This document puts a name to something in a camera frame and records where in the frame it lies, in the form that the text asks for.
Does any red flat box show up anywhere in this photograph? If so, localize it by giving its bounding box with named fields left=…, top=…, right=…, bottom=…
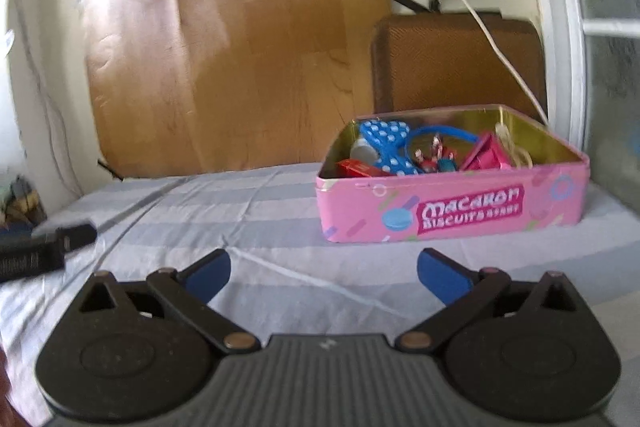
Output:
left=336, top=158, right=391, bottom=178

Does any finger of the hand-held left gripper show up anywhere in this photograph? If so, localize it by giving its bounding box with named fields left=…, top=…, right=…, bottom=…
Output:
left=55, top=222, right=98, bottom=254

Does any black tape strip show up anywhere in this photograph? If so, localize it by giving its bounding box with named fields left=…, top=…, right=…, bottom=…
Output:
left=97, top=159, right=124, bottom=182

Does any pink tin box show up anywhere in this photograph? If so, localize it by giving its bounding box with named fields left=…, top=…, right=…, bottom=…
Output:
left=316, top=104, right=590, bottom=244

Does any blue polka-dot bow headband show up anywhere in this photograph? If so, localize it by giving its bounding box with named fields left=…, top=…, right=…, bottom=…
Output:
left=357, top=119, right=478, bottom=178

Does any wood-grain board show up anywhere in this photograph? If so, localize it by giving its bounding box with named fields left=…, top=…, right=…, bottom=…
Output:
left=80, top=0, right=393, bottom=180

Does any shiny pink wallet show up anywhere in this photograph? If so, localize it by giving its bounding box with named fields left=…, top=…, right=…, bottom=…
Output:
left=460, top=132, right=513, bottom=172

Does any red figurine keychain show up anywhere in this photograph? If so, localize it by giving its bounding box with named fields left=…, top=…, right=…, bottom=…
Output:
left=415, top=134, right=458, bottom=172

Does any brown fabric case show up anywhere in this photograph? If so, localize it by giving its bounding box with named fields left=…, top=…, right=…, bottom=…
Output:
left=371, top=11, right=547, bottom=120

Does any white power cable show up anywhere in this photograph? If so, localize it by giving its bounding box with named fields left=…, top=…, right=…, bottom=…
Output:
left=412, top=0, right=551, bottom=125

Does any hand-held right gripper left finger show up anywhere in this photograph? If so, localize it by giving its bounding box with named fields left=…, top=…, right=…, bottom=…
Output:
left=80, top=249, right=261, bottom=354

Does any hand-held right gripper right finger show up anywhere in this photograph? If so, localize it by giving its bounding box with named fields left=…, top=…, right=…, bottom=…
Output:
left=395, top=248, right=576, bottom=354

